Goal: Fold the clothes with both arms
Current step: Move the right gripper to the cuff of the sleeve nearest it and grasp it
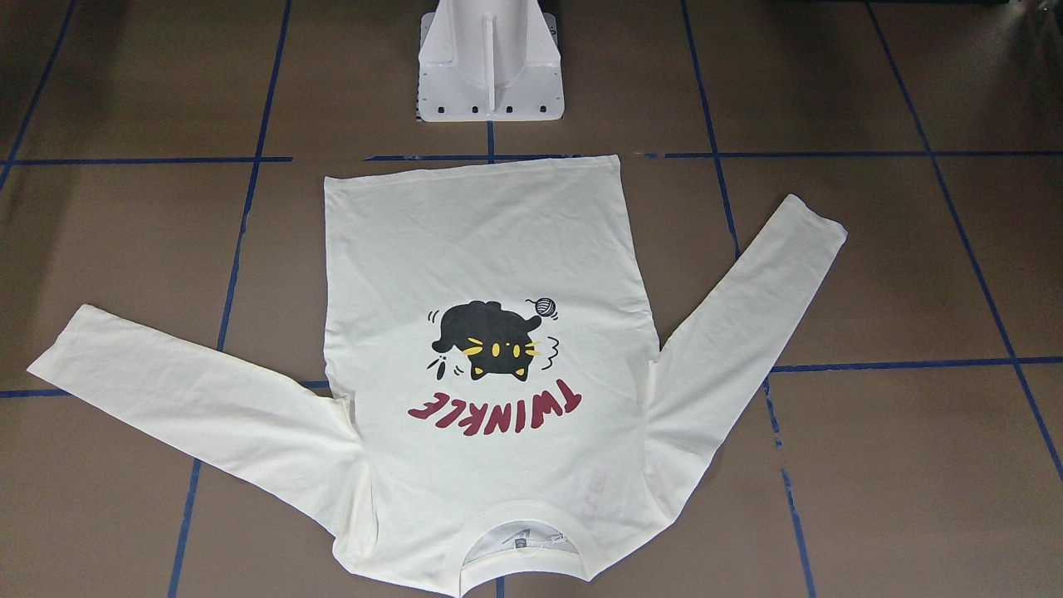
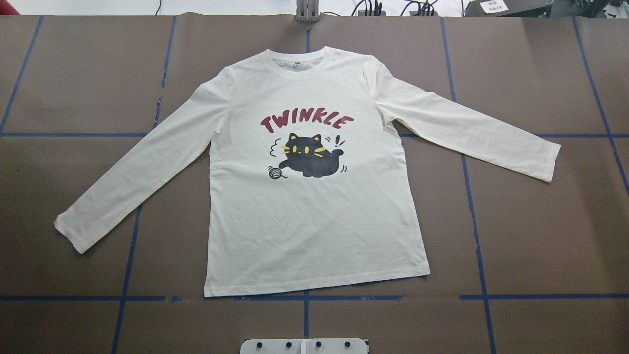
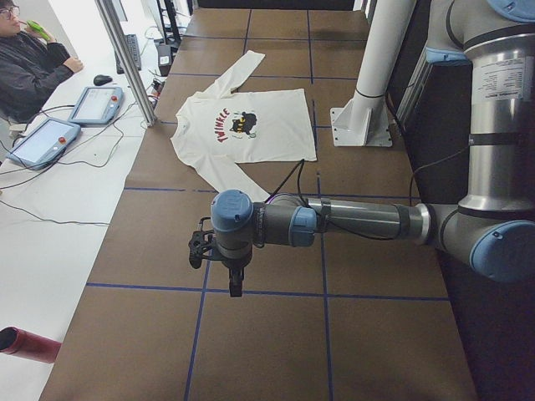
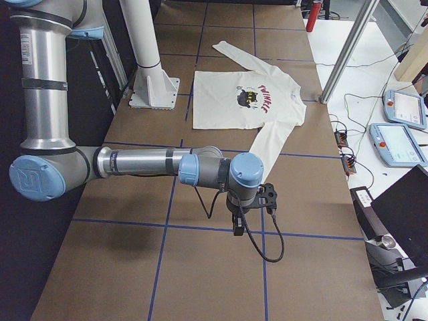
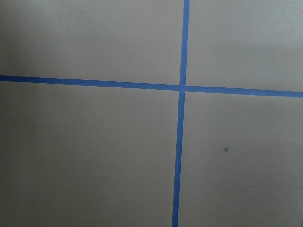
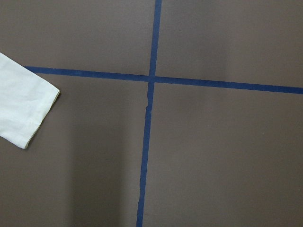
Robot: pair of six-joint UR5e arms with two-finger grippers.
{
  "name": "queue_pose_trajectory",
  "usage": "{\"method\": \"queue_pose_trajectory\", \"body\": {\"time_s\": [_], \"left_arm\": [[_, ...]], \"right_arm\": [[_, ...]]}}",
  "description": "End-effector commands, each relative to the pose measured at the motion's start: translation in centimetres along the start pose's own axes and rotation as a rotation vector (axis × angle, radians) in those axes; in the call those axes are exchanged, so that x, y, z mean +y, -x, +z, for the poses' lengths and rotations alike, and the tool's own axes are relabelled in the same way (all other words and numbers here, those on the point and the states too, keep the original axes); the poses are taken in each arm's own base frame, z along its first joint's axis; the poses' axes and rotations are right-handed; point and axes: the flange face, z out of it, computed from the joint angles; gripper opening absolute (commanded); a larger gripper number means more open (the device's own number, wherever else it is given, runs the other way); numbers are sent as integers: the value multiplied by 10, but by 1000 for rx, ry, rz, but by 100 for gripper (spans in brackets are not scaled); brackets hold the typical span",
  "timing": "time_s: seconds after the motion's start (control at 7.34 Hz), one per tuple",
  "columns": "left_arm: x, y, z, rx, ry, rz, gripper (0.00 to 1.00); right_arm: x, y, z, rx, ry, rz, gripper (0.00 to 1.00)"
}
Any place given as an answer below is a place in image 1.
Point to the cream long-sleeve cat shirt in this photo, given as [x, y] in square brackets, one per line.
[500, 400]

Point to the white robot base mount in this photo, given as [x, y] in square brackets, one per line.
[489, 61]

